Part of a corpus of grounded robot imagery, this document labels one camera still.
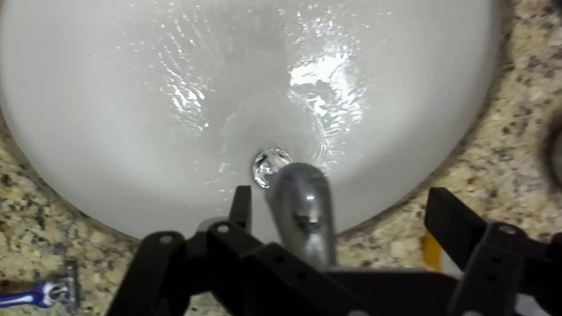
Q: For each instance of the chrome sink faucet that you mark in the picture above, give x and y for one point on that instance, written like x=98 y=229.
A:
x=305 y=204

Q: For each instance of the blue razor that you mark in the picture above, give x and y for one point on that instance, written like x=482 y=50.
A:
x=36 y=294

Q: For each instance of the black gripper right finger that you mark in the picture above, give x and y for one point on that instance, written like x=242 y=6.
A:
x=510 y=269

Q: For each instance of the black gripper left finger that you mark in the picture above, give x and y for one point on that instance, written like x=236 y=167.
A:
x=235 y=274

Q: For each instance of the white tube with yellow cap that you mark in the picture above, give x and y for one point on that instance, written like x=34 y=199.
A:
x=431 y=253

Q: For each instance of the chrome sink drain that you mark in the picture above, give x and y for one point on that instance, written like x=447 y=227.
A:
x=266 y=164

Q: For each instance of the white oval sink basin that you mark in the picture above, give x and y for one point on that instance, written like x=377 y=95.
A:
x=117 y=116

